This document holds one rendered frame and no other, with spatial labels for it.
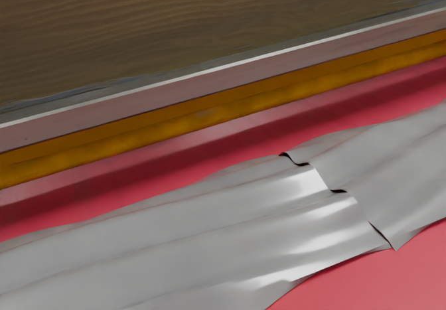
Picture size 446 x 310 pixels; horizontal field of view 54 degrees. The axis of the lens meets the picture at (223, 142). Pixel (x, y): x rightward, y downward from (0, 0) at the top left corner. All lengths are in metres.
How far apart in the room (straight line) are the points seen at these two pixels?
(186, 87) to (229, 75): 0.02
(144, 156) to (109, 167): 0.02
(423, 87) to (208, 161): 0.12
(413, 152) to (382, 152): 0.01
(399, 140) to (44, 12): 0.14
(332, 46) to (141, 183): 0.10
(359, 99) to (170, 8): 0.11
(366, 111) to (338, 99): 0.02
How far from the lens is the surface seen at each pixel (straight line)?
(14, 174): 0.20
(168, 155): 0.20
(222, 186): 0.16
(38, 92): 0.18
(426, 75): 0.26
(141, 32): 0.17
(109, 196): 0.18
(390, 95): 0.24
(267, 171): 0.17
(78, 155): 0.20
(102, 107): 0.16
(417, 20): 0.22
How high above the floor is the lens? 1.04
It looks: 25 degrees down
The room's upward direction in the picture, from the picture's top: 10 degrees counter-clockwise
